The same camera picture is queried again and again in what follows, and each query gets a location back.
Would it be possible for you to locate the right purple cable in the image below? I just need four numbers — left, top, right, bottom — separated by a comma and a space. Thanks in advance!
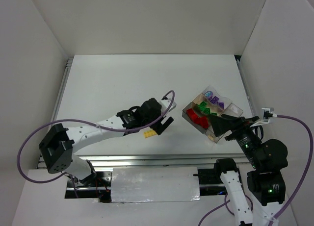
197, 114, 314, 226

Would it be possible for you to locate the red flower lego piece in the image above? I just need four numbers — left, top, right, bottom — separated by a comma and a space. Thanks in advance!
186, 108, 196, 116

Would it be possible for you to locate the small purple lego brick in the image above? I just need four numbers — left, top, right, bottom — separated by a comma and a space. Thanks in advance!
217, 102, 224, 110

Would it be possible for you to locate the purple round lego piece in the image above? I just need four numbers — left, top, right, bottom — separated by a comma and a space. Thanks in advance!
204, 91, 213, 100

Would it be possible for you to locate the foil covered panel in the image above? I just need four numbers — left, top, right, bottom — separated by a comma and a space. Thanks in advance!
111, 167, 200, 203

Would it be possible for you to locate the green square lego brick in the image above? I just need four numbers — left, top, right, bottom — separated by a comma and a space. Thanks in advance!
204, 108, 211, 115

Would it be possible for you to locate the aluminium frame rail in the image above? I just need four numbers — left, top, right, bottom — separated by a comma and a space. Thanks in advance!
37, 154, 248, 169

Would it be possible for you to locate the clear compartment container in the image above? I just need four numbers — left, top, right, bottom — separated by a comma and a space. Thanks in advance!
182, 86, 243, 143

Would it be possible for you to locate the green lego half of block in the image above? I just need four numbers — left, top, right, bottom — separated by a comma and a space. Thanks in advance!
198, 101, 208, 108

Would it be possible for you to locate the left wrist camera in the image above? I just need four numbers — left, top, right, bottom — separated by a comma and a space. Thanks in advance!
159, 99, 176, 113

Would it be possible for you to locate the purple arch lego piece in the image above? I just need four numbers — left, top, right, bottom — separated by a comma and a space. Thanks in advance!
210, 96, 219, 104

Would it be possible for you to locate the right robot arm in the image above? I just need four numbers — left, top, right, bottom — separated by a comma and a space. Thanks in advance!
209, 115, 288, 226

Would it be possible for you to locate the green lego plate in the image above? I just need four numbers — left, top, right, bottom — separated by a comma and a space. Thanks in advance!
199, 107, 210, 114

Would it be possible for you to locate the yellow long lego plate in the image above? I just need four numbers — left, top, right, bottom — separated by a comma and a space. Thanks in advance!
144, 129, 157, 138

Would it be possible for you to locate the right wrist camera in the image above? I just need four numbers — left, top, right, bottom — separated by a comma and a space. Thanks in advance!
251, 107, 277, 127

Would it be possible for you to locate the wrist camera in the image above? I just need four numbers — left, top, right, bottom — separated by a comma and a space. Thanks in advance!
251, 107, 277, 127
159, 99, 176, 113

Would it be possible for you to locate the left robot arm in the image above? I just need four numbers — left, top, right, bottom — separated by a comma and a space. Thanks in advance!
39, 97, 176, 186

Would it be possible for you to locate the red studded lego brick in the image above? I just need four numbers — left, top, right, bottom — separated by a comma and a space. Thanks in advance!
189, 114, 199, 122

